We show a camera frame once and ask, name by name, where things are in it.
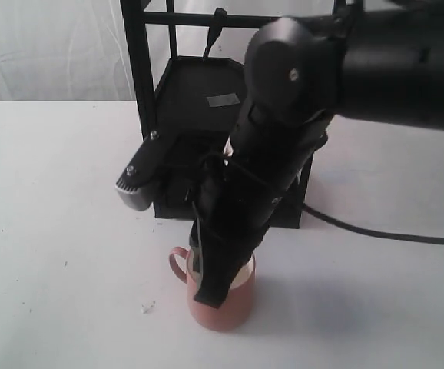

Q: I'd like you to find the white backdrop curtain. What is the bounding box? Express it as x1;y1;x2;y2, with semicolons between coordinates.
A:
0;1;333;101

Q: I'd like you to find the black shelf rack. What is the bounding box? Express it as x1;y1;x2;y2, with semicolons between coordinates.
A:
120;0;365;230

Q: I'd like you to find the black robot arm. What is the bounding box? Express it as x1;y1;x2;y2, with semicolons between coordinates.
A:
192;1;444;308

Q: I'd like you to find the grey tape piece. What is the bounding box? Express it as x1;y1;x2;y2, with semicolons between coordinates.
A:
207;92;240;108

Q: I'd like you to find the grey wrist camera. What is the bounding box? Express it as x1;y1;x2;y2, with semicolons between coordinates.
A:
115;131;174;211

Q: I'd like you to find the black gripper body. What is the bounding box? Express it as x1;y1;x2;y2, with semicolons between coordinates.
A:
188;151;306;251

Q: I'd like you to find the pink metal mug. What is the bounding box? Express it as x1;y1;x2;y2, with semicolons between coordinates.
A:
168;247;257;332

